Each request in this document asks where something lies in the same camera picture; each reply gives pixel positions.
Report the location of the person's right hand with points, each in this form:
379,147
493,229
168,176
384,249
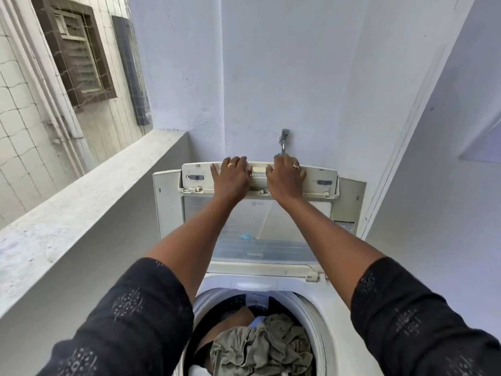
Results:
285,180

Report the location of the person's left hand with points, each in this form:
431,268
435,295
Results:
233,180

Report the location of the glass washing machine lid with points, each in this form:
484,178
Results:
168,203

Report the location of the white top-load washing machine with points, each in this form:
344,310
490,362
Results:
344,309

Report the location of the light blue and white garment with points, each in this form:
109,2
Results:
256,321

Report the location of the brown garment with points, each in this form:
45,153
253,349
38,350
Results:
231,325

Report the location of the grey-green garment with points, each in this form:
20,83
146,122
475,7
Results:
266,348

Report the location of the white clothes garment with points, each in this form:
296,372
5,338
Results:
197,372

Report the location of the person's right forearm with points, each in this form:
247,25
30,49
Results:
332,246

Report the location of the person's left forearm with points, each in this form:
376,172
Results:
191,246

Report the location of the blue framed window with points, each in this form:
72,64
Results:
133,74

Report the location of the white drain pipes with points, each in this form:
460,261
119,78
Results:
58,113

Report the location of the printed white paper sheet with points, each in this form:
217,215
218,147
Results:
485,148

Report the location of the safety net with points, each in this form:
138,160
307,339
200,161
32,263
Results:
15,133

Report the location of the brown louvred window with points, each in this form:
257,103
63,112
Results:
51,43

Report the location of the metal wall tap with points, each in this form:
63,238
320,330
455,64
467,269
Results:
283,137

